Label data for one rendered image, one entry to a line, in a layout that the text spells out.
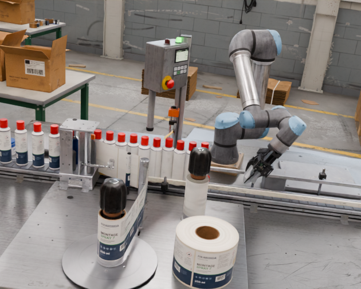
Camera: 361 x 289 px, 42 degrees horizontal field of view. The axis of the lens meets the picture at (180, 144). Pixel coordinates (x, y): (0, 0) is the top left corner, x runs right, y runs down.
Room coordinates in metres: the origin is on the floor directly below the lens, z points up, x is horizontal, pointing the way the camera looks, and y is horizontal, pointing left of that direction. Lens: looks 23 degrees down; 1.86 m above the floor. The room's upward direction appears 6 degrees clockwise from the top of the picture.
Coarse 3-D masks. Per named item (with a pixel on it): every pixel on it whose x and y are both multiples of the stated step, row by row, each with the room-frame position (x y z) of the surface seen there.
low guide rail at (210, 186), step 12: (156, 180) 1.82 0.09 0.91; (168, 180) 1.81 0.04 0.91; (180, 180) 1.82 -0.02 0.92; (240, 192) 1.80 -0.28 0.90; (252, 192) 1.79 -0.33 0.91; (264, 192) 1.79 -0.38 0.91; (276, 192) 1.80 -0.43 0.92; (336, 204) 1.77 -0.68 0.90; (348, 204) 1.77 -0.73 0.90; (360, 204) 1.77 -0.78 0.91
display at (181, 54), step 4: (184, 48) 1.94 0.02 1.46; (188, 48) 1.96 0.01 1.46; (176, 52) 1.91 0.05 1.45; (180, 52) 1.93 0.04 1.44; (184, 52) 1.94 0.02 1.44; (188, 52) 1.97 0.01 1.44; (176, 56) 1.91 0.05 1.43; (180, 56) 1.93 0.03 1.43; (184, 56) 1.95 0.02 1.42; (176, 60) 1.91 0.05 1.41; (180, 60) 1.93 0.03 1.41; (184, 60) 1.95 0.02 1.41
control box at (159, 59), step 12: (156, 48) 1.87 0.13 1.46; (168, 48) 1.87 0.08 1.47; (180, 48) 1.93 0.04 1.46; (156, 60) 1.87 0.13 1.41; (168, 60) 1.87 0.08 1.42; (144, 72) 1.91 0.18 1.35; (156, 72) 1.86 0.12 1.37; (168, 72) 1.88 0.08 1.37; (144, 84) 1.90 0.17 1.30; (156, 84) 1.86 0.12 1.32; (180, 84) 1.95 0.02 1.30
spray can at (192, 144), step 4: (192, 144) 1.83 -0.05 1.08; (196, 144) 1.84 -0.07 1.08; (192, 148) 1.83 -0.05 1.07; (188, 152) 1.84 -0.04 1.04; (188, 156) 1.83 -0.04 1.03; (188, 160) 1.83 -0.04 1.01; (188, 164) 1.83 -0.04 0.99; (184, 172) 1.84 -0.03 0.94; (188, 172) 1.83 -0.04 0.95; (184, 176) 1.84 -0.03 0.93; (184, 180) 1.83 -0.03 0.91
